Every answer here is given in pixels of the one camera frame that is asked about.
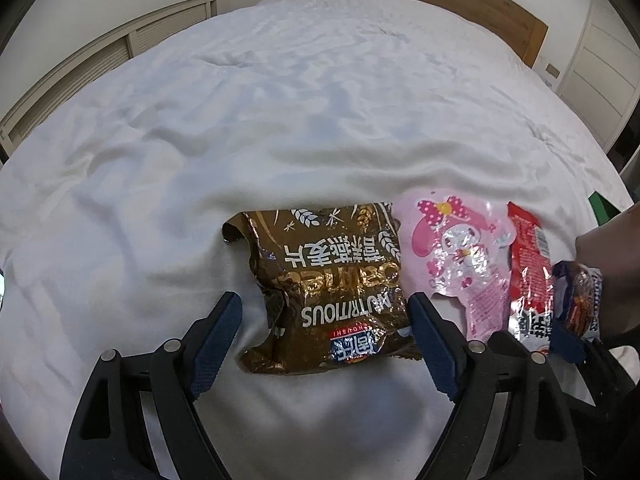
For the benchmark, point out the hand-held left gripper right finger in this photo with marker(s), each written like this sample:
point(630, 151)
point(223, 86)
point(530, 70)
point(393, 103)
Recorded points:
point(435, 350)

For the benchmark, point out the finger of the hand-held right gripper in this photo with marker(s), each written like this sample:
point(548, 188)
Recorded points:
point(569, 345)

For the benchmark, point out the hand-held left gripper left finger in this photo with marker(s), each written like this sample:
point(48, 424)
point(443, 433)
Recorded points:
point(217, 345)

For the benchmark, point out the white and blue biscuit packet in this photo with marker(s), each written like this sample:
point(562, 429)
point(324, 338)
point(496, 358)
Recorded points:
point(580, 300)

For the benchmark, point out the red and white snack packet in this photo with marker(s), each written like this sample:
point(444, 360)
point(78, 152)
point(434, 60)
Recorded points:
point(530, 260)

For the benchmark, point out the pink cartoon snack packet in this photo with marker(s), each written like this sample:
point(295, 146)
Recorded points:
point(460, 255)

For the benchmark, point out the brown oat snack packet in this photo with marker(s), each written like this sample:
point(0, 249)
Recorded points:
point(325, 285)

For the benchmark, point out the green tray box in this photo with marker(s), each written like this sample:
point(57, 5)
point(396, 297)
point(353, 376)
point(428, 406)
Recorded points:
point(598, 206)

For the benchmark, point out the white bed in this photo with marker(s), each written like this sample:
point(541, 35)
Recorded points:
point(250, 135)

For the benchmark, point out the white wardrobe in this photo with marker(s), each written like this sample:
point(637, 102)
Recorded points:
point(600, 70)

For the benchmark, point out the white slatted radiator cover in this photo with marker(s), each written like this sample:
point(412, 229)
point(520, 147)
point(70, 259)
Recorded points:
point(90, 60)

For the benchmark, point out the wall switch panel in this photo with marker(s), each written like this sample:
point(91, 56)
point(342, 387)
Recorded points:
point(551, 68)

